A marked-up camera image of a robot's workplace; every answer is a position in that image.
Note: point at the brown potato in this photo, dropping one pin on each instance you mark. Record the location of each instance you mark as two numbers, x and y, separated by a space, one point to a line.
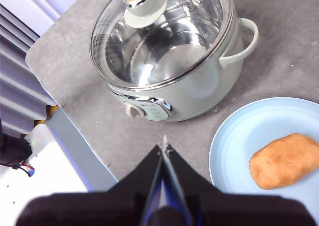
281 161

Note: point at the white ribbed panel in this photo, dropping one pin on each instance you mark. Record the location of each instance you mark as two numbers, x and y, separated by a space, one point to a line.
15 68

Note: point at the black device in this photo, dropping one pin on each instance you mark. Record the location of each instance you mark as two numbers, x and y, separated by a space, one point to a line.
15 151

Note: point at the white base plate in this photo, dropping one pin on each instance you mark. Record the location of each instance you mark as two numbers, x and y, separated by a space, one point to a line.
49 173

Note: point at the sage green electric steamer pot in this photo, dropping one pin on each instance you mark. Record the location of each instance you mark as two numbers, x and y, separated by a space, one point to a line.
219 91

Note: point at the glass lid with round knob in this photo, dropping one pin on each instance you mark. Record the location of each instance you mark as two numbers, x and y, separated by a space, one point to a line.
174 49

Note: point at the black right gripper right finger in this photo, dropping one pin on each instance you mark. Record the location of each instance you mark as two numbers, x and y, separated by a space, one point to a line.
236 211

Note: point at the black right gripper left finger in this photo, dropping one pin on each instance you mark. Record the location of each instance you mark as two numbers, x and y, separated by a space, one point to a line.
99 208

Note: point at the blue round plate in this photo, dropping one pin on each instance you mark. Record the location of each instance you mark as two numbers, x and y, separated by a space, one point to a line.
244 136

